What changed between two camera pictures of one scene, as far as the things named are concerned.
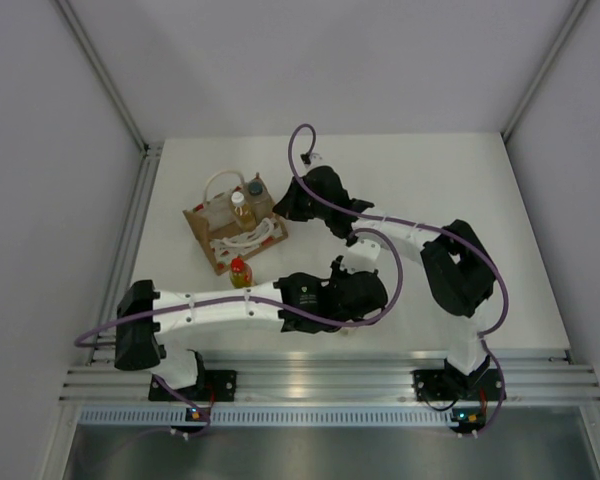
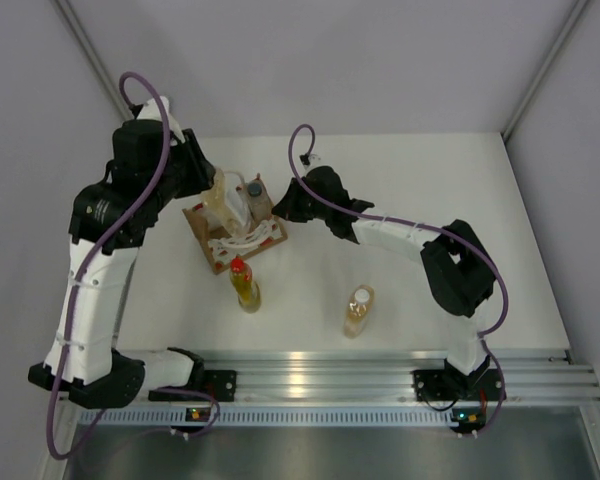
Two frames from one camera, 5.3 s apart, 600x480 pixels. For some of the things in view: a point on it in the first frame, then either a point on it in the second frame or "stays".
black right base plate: (453, 385) stays
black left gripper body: (339, 274) -> (184, 175)
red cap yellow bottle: (240, 272) stays
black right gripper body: (301, 206) stays
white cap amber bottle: (244, 213) -> (218, 204)
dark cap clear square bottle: (259, 197) stays
